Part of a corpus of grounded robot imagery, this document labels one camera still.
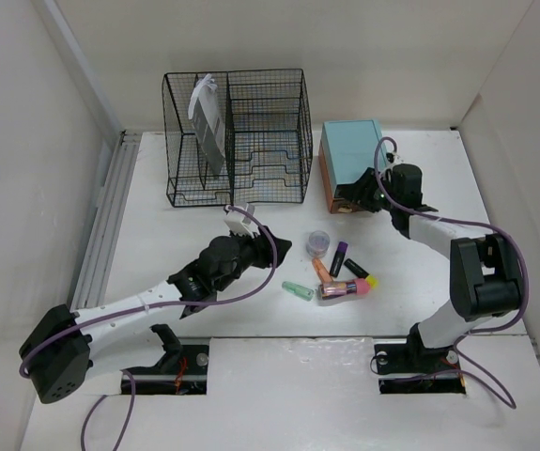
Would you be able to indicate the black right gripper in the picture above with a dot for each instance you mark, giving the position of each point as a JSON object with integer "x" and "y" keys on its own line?
{"x": 357, "y": 193}

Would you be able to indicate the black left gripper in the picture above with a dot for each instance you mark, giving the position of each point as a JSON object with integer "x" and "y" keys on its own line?
{"x": 262, "y": 245}

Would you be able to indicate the clear plastic drawer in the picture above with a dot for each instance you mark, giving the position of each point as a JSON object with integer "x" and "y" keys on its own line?
{"x": 344, "y": 206}

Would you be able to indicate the grey paper swatch booklet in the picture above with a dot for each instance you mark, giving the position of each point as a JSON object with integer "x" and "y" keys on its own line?
{"x": 205, "y": 114}

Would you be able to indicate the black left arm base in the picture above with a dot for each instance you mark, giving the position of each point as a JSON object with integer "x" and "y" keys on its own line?
{"x": 179, "y": 368}

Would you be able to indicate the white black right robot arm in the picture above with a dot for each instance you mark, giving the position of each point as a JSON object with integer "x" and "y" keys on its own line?
{"x": 485, "y": 277}

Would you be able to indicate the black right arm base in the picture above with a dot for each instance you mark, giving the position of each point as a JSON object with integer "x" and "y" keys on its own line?
{"x": 407, "y": 367}

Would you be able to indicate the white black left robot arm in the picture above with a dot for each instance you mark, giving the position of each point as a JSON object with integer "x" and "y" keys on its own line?
{"x": 67, "y": 348}

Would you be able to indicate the green highlighter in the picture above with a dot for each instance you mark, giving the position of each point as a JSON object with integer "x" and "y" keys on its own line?
{"x": 299, "y": 291}

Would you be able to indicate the teal orange drawer box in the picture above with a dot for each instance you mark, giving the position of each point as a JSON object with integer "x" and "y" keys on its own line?
{"x": 347, "y": 148}

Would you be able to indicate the orange highlighter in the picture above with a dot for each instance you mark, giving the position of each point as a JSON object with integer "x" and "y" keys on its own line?
{"x": 322, "y": 273}

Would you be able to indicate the purple cap black highlighter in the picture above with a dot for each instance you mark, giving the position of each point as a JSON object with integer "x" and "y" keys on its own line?
{"x": 338, "y": 258}

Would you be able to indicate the yellow cap black highlighter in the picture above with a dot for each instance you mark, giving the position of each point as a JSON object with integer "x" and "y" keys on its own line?
{"x": 360, "y": 272}

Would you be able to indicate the pink colourful tube case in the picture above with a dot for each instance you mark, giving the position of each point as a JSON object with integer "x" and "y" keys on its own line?
{"x": 337, "y": 289}

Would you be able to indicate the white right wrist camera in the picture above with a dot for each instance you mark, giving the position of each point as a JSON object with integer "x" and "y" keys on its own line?
{"x": 393, "y": 158}

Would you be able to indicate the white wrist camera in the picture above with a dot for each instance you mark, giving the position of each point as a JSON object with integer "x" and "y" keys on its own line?
{"x": 240, "y": 224}
{"x": 393, "y": 158}

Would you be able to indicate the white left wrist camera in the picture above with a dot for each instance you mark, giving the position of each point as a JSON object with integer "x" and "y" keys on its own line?
{"x": 240, "y": 224}

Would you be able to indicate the black wire mesh organizer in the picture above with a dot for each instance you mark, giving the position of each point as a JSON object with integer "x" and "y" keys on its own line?
{"x": 269, "y": 144}

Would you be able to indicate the aluminium rail left side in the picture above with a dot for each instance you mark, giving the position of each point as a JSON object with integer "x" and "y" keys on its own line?
{"x": 93, "y": 266}

